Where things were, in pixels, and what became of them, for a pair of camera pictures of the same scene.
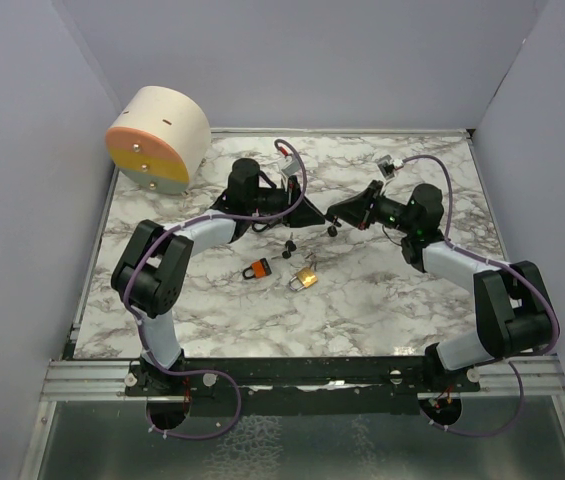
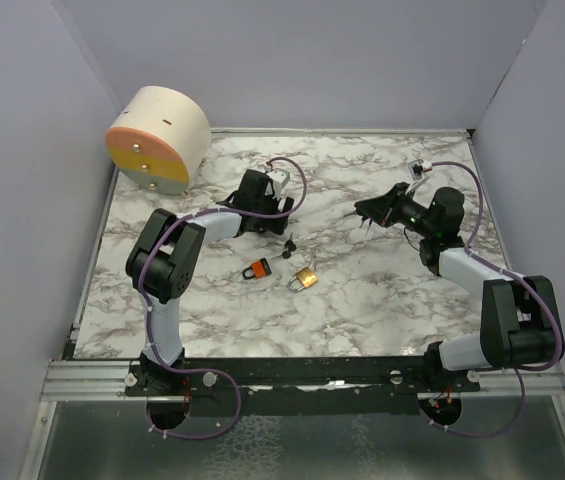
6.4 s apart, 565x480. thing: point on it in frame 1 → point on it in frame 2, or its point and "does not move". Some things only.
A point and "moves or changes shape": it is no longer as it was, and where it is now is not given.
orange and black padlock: [260, 268] does not move
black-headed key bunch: [332, 230] moves or changes shape
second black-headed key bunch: [291, 247] does not move
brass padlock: [306, 276] does not move
